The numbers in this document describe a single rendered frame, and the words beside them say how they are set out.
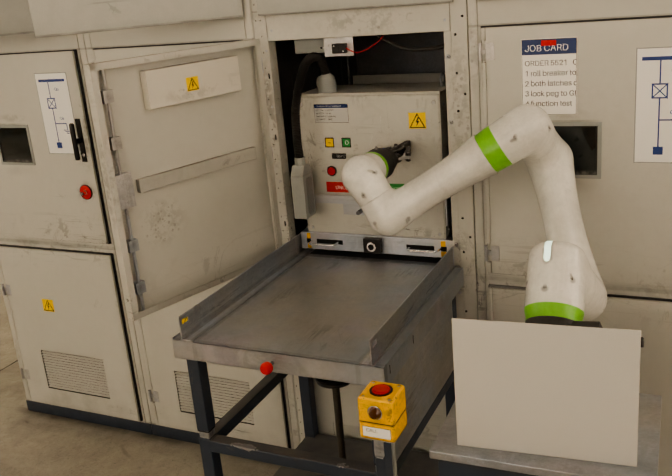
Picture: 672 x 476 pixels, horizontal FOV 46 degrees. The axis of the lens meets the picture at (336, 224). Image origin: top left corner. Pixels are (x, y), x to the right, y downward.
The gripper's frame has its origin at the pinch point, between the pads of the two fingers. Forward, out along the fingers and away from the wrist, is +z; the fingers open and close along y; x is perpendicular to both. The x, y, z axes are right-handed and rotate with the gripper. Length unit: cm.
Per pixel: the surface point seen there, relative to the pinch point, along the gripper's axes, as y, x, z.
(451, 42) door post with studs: 16.5, 30.9, -0.5
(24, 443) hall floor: -169, -122, -22
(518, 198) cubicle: 35.2, -14.5, -2.6
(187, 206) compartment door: -60, -11, -33
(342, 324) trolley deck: -3, -38, -48
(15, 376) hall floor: -221, -122, 24
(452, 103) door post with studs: 15.9, 13.3, -0.1
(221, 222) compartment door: -56, -20, -21
